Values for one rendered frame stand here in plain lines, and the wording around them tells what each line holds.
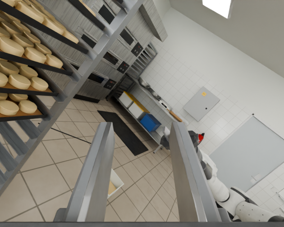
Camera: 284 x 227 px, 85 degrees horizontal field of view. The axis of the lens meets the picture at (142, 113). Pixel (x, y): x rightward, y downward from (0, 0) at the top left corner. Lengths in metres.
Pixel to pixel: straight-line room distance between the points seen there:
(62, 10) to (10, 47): 2.12
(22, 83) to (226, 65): 4.15
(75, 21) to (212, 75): 3.17
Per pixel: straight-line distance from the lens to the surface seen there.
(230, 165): 4.24
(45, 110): 0.66
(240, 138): 4.18
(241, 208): 0.80
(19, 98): 0.65
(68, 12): 2.47
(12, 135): 0.80
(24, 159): 0.80
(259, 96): 4.28
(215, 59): 4.40
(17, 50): 0.48
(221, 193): 0.78
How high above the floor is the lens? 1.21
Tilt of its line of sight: 12 degrees down
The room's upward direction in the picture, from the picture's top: 42 degrees clockwise
